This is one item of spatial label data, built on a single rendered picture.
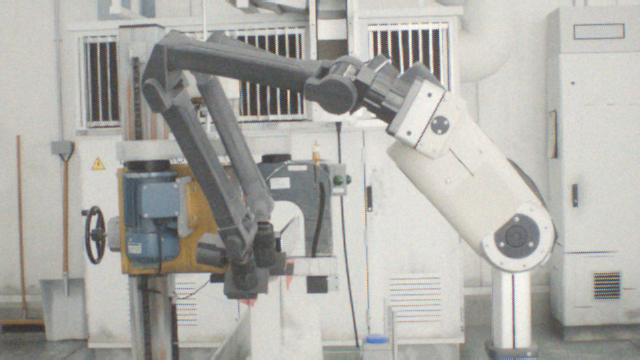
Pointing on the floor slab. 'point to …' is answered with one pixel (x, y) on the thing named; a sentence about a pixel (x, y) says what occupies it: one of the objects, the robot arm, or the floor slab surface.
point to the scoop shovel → (64, 289)
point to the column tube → (160, 314)
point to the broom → (22, 280)
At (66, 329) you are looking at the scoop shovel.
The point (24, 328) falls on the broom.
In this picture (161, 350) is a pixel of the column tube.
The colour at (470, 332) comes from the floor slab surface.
